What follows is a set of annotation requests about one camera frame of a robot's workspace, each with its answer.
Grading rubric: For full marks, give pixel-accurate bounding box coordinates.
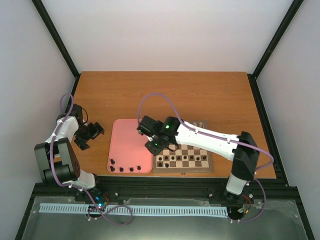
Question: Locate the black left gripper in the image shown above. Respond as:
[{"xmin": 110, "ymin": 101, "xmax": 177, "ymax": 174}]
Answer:
[{"xmin": 75, "ymin": 122, "xmax": 105, "ymax": 151}]

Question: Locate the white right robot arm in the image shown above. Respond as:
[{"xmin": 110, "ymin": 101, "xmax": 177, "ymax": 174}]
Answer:
[{"xmin": 137, "ymin": 115, "xmax": 261, "ymax": 196}]

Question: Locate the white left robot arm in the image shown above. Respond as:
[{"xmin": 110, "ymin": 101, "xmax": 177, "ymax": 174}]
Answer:
[{"xmin": 34, "ymin": 114, "xmax": 105, "ymax": 202}]

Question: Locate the white chess pieces row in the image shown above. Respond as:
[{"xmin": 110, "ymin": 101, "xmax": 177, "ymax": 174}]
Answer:
[{"xmin": 190, "ymin": 120, "xmax": 207, "ymax": 129}]

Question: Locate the left controller board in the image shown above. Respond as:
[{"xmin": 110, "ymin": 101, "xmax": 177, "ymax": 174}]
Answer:
[{"xmin": 90, "ymin": 192, "xmax": 110, "ymax": 214}]

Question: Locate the controller board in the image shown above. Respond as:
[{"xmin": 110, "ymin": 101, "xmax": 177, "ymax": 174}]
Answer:
[
  {"xmin": 90, "ymin": 192, "xmax": 110, "ymax": 214},
  {"xmin": 227, "ymin": 192, "xmax": 254, "ymax": 222}
]

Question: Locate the right controller board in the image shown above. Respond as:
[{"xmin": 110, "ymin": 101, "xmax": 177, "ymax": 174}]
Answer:
[{"xmin": 227, "ymin": 192, "xmax": 254, "ymax": 222}]

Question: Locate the wooden chessboard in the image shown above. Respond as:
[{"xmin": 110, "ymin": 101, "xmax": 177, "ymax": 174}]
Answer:
[{"xmin": 151, "ymin": 119, "xmax": 215, "ymax": 174}]

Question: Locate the pink plastic tray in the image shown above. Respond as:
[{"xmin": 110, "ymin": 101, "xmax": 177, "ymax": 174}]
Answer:
[{"xmin": 107, "ymin": 119, "xmax": 153, "ymax": 174}]

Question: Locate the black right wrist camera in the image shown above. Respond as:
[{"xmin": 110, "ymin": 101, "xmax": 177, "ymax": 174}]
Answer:
[{"xmin": 137, "ymin": 115, "xmax": 161, "ymax": 137}]

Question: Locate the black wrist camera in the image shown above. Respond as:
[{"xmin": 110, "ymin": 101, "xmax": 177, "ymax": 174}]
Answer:
[
  {"xmin": 137, "ymin": 115, "xmax": 161, "ymax": 137},
  {"xmin": 66, "ymin": 104, "xmax": 89, "ymax": 125}
]

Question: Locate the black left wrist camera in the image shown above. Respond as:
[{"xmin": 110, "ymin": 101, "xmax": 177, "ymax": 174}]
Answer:
[{"xmin": 66, "ymin": 104, "xmax": 89, "ymax": 125}]

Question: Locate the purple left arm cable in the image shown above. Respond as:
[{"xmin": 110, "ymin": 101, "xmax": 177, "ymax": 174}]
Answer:
[{"xmin": 49, "ymin": 93, "xmax": 135, "ymax": 225}]

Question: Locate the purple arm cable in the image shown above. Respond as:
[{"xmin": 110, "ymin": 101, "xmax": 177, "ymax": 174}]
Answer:
[
  {"xmin": 137, "ymin": 92, "xmax": 275, "ymax": 224},
  {"xmin": 49, "ymin": 93, "xmax": 135, "ymax": 225}
]

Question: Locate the light blue cable duct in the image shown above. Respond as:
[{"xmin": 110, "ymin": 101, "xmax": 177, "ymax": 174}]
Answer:
[{"xmin": 38, "ymin": 203, "xmax": 228, "ymax": 218}]

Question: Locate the black aluminium frame rail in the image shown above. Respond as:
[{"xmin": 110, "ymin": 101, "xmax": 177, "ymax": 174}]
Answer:
[{"xmin": 33, "ymin": 174, "xmax": 300, "ymax": 208}]

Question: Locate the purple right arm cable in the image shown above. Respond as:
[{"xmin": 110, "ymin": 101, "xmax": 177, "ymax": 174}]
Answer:
[{"xmin": 137, "ymin": 92, "xmax": 275, "ymax": 224}]

